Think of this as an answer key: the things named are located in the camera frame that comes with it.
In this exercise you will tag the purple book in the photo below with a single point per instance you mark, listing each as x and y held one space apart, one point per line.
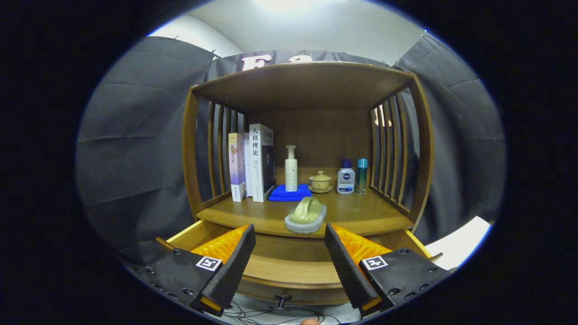
236 167

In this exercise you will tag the yellow lidded teacup with saucer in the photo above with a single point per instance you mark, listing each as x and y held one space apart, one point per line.
320 183

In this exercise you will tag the thin white book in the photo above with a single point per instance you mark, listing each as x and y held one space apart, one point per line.
248 167

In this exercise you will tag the white pump bottle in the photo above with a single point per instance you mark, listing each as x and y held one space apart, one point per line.
291 176

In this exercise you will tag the wooden countertop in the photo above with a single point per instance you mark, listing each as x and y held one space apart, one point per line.
361 212

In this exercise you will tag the white box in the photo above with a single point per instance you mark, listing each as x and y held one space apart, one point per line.
460 241

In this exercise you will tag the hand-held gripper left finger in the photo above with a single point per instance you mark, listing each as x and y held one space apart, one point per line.
235 266

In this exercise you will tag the brown wooden cabinet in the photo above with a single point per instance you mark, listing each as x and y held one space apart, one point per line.
307 83

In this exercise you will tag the thick white book dark cover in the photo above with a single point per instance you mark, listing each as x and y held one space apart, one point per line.
256 167

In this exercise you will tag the wooden drawer with black knob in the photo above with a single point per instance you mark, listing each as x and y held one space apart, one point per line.
289 271

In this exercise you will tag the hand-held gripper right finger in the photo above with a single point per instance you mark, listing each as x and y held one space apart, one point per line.
345 266

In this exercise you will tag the white bottle with blue cap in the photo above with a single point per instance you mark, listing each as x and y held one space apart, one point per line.
346 180

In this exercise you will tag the teal slim bottle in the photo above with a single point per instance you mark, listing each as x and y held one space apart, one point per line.
361 178

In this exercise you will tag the blue folded towel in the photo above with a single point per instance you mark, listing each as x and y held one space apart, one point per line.
282 194

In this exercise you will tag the ceiling light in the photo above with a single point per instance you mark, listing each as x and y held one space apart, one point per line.
302 4

